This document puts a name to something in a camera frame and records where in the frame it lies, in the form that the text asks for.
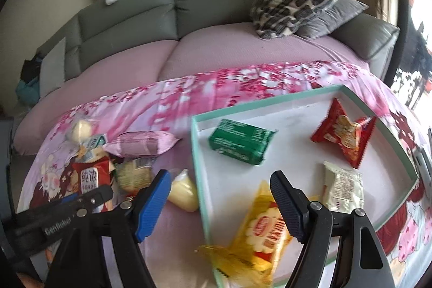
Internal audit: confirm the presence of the grey pillow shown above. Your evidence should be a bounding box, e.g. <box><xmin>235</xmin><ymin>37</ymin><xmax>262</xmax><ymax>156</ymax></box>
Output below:
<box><xmin>295</xmin><ymin>0</ymin><xmax>368</xmax><ymax>39</ymax></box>

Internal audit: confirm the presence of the teal cloth bundle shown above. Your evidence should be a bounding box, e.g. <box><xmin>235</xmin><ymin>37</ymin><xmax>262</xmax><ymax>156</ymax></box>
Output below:
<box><xmin>15</xmin><ymin>77</ymin><xmax>40</xmax><ymax>107</ymax></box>

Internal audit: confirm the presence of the clear packet green-edged round cake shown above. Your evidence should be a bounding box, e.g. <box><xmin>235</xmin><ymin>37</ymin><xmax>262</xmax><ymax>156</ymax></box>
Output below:
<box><xmin>116</xmin><ymin>157</ymin><xmax>154</xmax><ymax>195</ymax></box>

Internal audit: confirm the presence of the green snack packet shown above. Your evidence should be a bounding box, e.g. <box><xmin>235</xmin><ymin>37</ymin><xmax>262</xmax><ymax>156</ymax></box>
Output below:
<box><xmin>209</xmin><ymin>118</ymin><xmax>277</xmax><ymax>165</ymax></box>

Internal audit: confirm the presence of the yellow biscuit snack packet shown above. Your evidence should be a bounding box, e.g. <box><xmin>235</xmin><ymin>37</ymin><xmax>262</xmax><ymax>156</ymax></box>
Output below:
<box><xmin>198</xmin><ymin>181</ymin><xmax>292</xmax><ymax>287</ymax></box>

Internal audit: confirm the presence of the grey sofa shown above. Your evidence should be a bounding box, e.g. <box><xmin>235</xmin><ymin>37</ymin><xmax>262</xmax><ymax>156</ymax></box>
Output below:
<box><xmin>35</xmin><ymin>0</ymin><xmax>401</xmax><ymax>83</ymax></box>

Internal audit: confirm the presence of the yellow jelly cup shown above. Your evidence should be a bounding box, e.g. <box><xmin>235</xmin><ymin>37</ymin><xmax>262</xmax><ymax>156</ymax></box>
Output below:
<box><xmin>168</xmin><ymin>169</ymin><xmax>199</xmax><ymax>213</ymax></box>

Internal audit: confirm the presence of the teal rimmed white tray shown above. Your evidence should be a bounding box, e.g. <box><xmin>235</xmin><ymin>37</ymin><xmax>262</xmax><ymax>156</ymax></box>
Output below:
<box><xmin>190</xmin><ymin>84</ymin><xmax>420</xmax><ymax>288</ymax></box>

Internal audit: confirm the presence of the black bag on sofa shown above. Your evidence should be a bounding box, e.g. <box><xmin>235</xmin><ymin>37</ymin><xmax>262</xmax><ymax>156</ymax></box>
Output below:
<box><xmin>21</xmin><ymin>53</ymin><xmax>42</xmax><ymax>83</ymax></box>

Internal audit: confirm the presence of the black white patterned pillow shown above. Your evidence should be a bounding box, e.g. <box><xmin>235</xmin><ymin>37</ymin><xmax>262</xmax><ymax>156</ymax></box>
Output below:
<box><xmin>250</xmin><ymin>0</ymin><xmax>338</xmax><ymax>39</ymax></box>

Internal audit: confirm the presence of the grey green biscuit packet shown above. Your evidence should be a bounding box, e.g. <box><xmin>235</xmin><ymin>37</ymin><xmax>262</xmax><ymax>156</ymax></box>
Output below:
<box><xmin>82</xmin><ymin>134</ymin><xmax>107</xmax><ymax>150</ymax></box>

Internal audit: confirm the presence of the white beige snack packet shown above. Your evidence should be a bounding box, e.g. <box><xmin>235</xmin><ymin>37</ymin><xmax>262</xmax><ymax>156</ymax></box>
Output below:
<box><xmin>322</xmin><ymin>161</ymin><xmax>365</xmax><ymax>214</ymax></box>

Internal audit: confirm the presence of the orange beige snack packet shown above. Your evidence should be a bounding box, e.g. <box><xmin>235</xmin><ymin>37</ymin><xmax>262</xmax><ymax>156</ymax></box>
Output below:
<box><xmin>75</xmin><ymin>146</ymin><xmax>107</xmax><ymax>163</ymax></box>

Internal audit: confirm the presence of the red star-shaped snack packet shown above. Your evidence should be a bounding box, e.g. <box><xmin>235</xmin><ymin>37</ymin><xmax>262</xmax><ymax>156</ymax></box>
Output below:
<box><xmin>310</xmin><ymin>98</ymin><xmax>377</xmax><ymax>169</ymax></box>

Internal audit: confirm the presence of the light grey cushion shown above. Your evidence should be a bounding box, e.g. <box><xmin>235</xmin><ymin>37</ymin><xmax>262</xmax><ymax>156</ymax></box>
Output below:
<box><xmin>39</xmin><ymin>38</ymin><xmax>66</xmax><ymax>99</ymax></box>

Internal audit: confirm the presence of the pink snack packet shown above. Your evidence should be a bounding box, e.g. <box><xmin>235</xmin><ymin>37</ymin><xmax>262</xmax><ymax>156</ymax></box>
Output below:
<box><xmin>103</xmin><ymin>131</ymin><xmax>180</xmax><ymax>157</ymax></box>

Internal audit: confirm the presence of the red white milk snack packet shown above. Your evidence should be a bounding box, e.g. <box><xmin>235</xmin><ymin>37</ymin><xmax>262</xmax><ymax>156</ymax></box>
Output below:
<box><xmin>71</xmin><ymin>156</ymin><xmax>111</xmax><ymax>194</ymax></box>

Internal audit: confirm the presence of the pink floral cartoon blanket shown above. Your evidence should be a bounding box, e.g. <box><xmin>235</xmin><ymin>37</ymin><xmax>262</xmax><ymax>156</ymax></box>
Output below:
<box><xmin>18</xmin><ymin>61</ymin><xmax>431</xmax><ymax>287</ymax></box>

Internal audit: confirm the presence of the clear wrapped round bun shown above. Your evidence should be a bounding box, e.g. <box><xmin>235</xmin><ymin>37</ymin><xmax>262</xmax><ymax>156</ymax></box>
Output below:
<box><xmin>66</xmin><ymin>118</ymin><xmax>98</xmax><ymax>144</ymax></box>

